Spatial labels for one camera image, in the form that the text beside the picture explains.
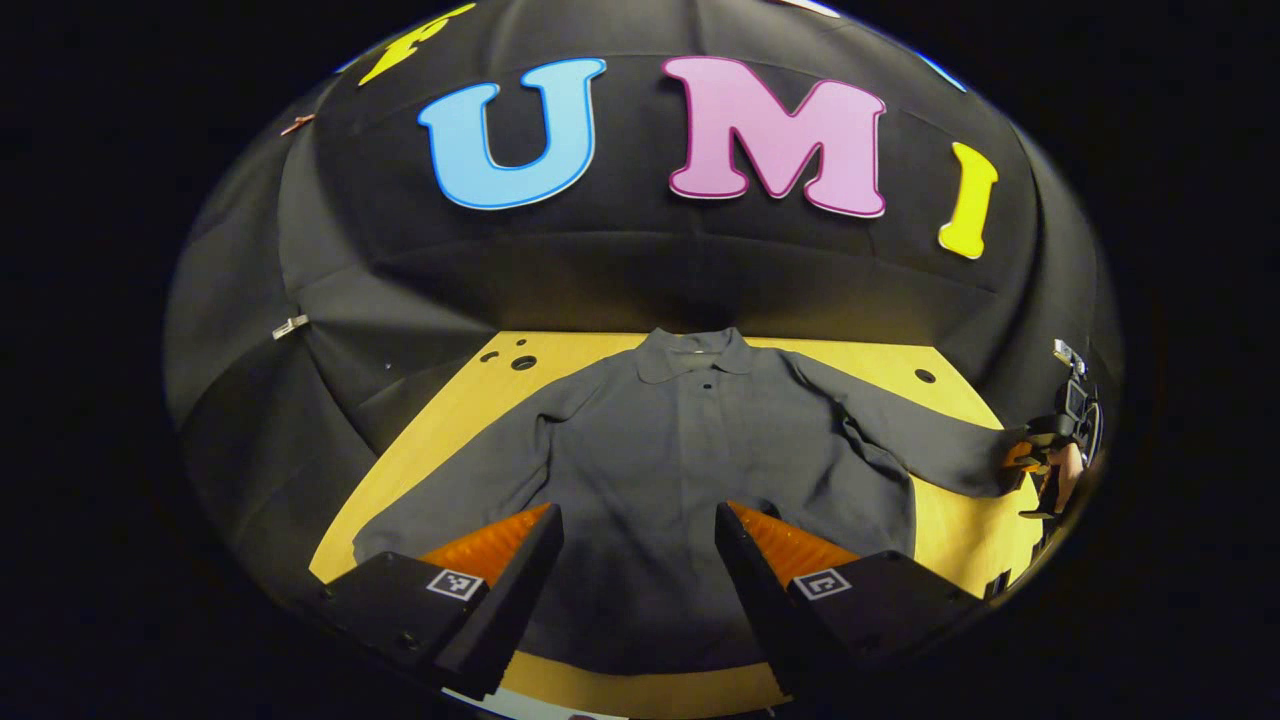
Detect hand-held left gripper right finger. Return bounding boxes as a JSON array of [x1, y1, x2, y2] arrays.
[[713, 501, 986, 701]]

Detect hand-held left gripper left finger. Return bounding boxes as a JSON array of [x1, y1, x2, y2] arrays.
[[318, 503, 565, 701]]

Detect grey long-sleeved shirt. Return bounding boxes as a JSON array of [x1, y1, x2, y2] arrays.
[[352, 326, 1031, 676]]

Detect black backdrop cloth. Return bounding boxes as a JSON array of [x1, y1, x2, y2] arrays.
[[163, 0, 1126, 591]]

